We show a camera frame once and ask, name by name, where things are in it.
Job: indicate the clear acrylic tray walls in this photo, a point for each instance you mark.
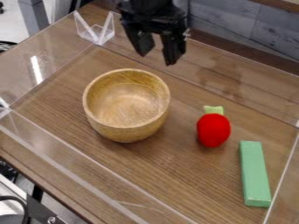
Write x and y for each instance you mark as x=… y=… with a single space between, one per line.
x=141 y=143

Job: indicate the green rectangular block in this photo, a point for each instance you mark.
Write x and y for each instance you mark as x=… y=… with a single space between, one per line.
x=254 y=174

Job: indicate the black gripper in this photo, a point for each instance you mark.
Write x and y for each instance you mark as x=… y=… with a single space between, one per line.
x=161 y=17

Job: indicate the grey post in background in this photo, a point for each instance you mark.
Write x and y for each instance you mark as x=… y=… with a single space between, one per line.
x=34 y=15

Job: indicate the clear acrylic corner bracket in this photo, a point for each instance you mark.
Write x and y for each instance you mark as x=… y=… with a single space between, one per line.
x=95 y=33

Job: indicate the black clamp under table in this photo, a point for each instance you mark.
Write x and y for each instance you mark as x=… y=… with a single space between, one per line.
x=22 y=207

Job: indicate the red plush fruit green leaf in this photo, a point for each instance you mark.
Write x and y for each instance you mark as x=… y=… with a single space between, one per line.
x=213 y=127

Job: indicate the light wooden bowl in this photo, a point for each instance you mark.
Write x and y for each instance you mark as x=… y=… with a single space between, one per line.
x=126 y=103

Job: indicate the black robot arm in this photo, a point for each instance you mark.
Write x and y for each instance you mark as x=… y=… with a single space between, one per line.
x=149 y=17

